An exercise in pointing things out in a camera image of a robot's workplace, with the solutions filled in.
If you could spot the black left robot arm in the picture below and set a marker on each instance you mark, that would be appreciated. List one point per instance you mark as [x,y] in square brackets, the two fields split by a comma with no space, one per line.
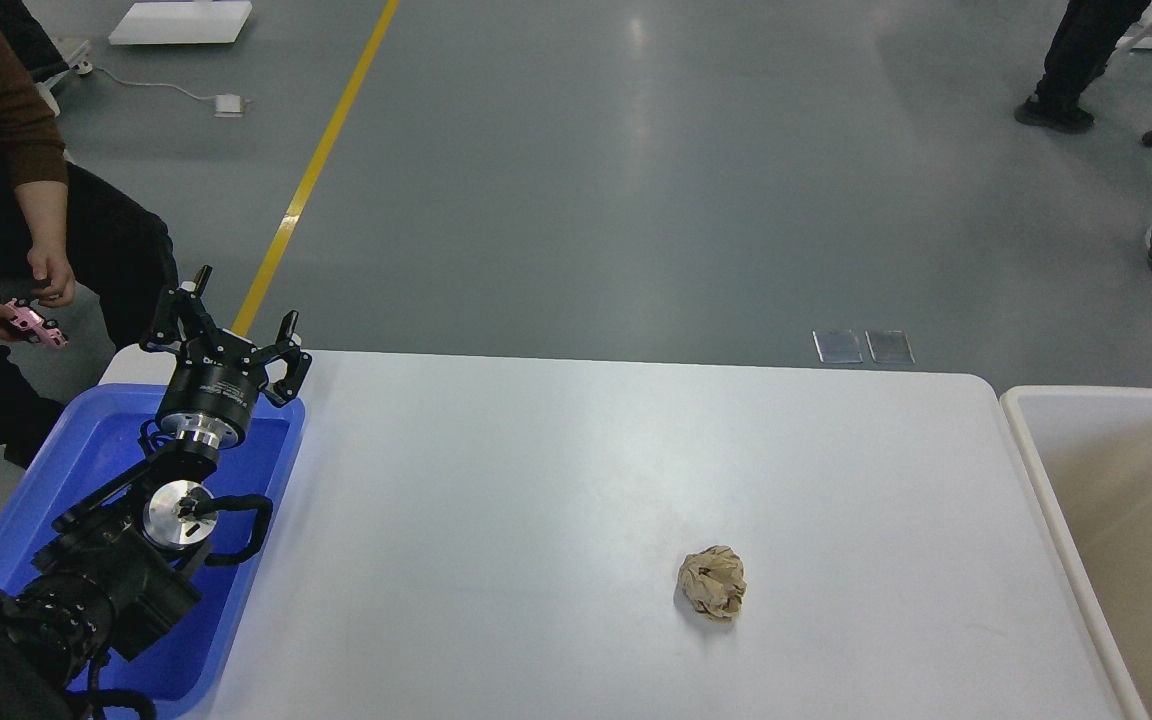
[118,576]

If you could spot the seated person brown sweater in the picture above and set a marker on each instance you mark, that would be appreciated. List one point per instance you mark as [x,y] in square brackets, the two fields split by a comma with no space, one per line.
[62,227]

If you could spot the metal floor plate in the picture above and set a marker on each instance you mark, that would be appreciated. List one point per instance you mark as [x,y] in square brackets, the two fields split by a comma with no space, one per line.
[890,347]
[838,347]

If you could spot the white power adapter with cable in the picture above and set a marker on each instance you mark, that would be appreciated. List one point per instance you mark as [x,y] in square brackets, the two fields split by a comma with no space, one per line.
[221,105]

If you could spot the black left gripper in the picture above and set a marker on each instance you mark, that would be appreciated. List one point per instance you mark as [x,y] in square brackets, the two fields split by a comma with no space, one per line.
[212,393]

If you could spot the person in black trousers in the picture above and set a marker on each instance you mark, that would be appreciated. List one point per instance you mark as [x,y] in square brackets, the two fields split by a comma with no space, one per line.
[1080,48]

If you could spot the white flat floor base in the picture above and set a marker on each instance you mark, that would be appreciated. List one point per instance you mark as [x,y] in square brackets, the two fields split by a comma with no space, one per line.
[181,23]

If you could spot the pink handheld device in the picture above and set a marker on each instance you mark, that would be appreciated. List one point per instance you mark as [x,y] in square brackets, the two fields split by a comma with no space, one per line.
[32,326]

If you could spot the beige plastic bin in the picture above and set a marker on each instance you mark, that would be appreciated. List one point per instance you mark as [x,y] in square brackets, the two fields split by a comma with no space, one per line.
[1088,454]

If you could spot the left metal floor plate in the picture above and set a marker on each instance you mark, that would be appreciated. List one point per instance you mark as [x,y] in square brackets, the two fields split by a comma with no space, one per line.
[838,347]

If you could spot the right metal floor plate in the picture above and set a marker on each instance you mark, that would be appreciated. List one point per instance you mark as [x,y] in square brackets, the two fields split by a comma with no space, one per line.
[890,347]

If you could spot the crumpled brown paper ball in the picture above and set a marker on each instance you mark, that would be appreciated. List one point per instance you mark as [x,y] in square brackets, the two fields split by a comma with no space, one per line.
[713,582]

